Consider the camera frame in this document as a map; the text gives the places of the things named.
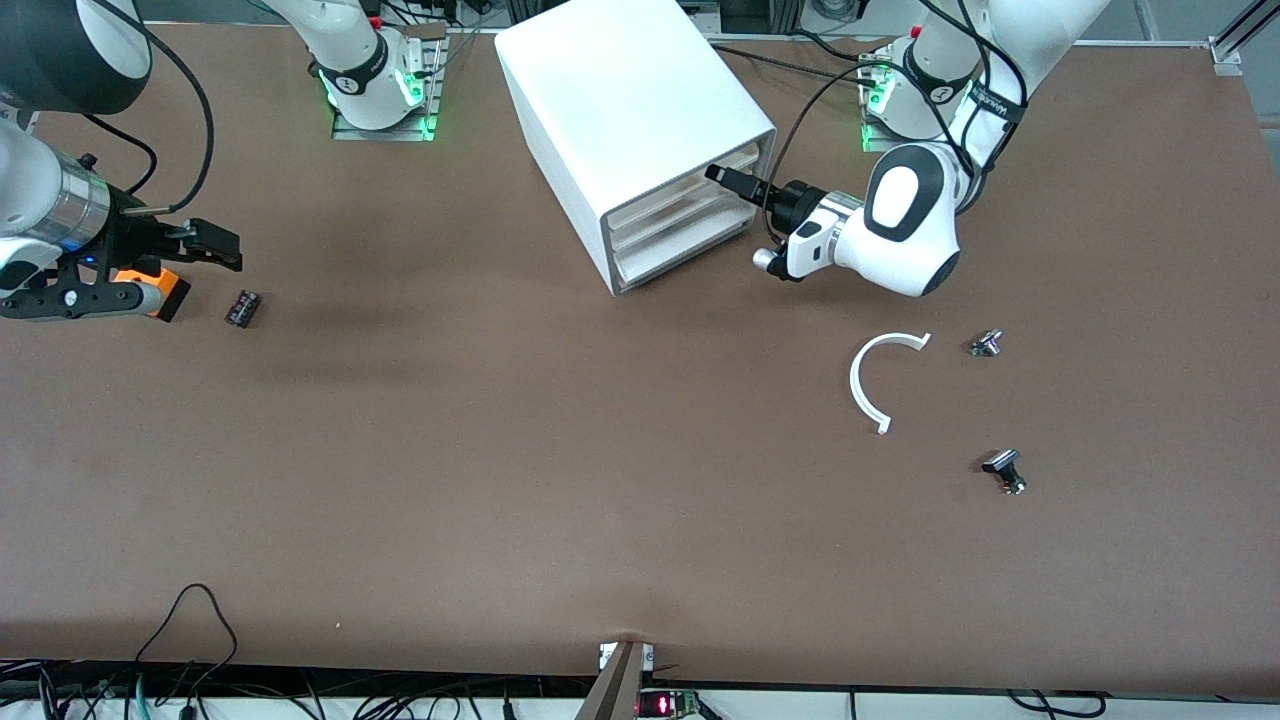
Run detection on white semicircular bracket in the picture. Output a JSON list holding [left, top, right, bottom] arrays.
[[849, 332, 932, 436]]

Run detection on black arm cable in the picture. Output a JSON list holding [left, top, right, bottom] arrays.
[[765, 55, 1031, 256], [80, 0, 217, 214]]

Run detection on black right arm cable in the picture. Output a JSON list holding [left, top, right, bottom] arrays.
[[80, 0, 217, 214]]

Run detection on looped thin black cable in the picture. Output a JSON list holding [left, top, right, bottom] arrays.
[[135, 584, 239, 691]]

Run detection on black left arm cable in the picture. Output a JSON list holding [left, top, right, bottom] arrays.
[[765, 55, 1031, 256]]

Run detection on device with red display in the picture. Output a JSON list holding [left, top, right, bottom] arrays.
[[637, 688, 706, 720]]

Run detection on white drawer cabinet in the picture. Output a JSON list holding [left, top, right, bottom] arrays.
[[494, 0, 779, 298]]

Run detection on aluminium frame corner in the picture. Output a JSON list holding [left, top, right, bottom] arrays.
[[1208, 0, 1280, 77]]

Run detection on black cables behind cabinet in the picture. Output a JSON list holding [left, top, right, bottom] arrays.
[[710, 42, 901, 86]]

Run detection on white plastic drawer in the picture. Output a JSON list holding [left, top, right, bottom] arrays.
[[608, 145, 771, 249], [616, 208, 758, 293], [612, 185, 761, 271]]

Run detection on black switch with grey cap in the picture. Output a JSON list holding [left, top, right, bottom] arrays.
[[981, 449, 1028, 497]]

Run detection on grey metal stand post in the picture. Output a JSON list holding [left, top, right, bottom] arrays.
[[573, 640, 648, 720]]

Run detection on orange box with black base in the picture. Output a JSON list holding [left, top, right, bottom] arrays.
[[112, 265, 191, 323]]

